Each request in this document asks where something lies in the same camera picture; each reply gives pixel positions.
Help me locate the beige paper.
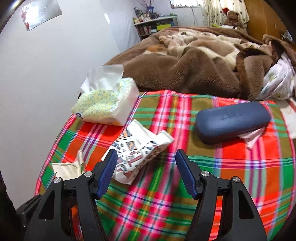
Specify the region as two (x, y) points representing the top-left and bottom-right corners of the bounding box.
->
(52, 150), (85, 181)

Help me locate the printed snack wrapper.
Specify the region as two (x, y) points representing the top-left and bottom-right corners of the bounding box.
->
(109, 119), (175, 185)

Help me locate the plaid red green cloth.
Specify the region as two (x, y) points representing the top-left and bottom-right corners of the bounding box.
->
(34, 89), (296, 241)

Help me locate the dark blue glasses case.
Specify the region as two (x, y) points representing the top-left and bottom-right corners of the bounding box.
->
(194, 101), (271, 145)

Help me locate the green tissue pack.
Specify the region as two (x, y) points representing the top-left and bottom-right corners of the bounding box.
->
(71, 64), (139, 126)

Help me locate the white floral duvet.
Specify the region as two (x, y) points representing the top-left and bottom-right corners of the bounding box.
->
(256, 52), (295, 100)

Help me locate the brown fleece blanket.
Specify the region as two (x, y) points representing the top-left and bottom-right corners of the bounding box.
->
(108, 27), (295, 101)

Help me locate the wooden wardrobe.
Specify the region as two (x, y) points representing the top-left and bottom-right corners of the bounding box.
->
(244, 0), (287, 41)

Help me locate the brown teddy bear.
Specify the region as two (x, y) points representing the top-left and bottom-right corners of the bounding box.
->
(222, 8), (244, 29)

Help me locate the patterned curtain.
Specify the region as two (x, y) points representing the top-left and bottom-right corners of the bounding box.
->
(201, 0), (250, 27)

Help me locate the cluttered shelf unit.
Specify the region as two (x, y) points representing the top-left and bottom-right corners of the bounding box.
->
(134, 15), (178, 41)

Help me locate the small window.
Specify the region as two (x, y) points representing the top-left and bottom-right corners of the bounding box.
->
(170, 0), (203, 8)

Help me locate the dried branch vase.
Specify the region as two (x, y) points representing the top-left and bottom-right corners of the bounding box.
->
(136, 0), (154, 14)

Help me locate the silver wall poster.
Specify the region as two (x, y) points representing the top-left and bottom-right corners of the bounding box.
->
(22, 0), (62, 31)

